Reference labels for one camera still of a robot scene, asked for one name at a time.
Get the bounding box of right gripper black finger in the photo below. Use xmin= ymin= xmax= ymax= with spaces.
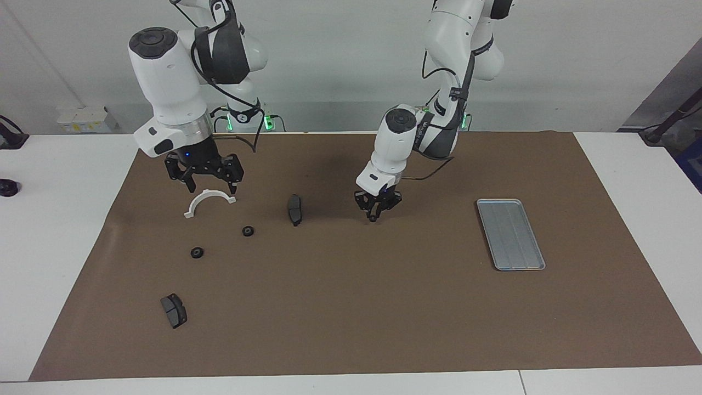
xmin=222 ymin=153 xmax=245 ymax=195
xmin=165 ymin=159 xmax=197 ymax=194

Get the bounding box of silver metal tray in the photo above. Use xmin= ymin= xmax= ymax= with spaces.
xmin=476 ymin=198 xmax=547 ymax=272

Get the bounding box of single dark grey brake pad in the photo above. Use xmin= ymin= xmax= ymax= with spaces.
xmin=287 ymin=194 xmax=304 ymax=227

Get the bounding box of brown paper table mat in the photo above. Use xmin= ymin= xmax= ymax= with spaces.
xmin=29 ymin=131 xmax=702 ymax=382

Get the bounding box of stacked dark brake pad pair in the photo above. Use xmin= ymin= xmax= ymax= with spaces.
xmin=160 ymin=294 xmax=188 ymax=330

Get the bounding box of black stand pole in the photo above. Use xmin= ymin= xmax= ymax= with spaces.
xmin=639 ymin=88 xmax=702 ymax=146

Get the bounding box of blue crate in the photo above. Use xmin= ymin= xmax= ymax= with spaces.
xmin=673 ymin=137 xmax=702 ymax=194

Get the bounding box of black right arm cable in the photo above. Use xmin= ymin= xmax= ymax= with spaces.
xmin=170 ymin=0 xmax=259 ymax=155

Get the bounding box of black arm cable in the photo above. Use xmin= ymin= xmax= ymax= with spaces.
xmin=170 ymin=0 xmax=259 ymax=155
xmin=405 ymin=33 xmax=473 ymax=182

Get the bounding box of white curved plastic bracket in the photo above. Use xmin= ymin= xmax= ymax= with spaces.
xmin=184 ymin=189 xmax=237 ymax=219

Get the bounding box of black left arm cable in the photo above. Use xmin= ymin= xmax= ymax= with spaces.
xmin=405 ymin=33 xmax=473 ymax=182

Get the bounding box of white wall socket box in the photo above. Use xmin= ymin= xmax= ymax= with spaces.
xmin=56 ymin=106 xmax=119 ymax=134

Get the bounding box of black clamp mount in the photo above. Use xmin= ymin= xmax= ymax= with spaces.
xmin=0 ymin=114 xmax=30 ymax=150

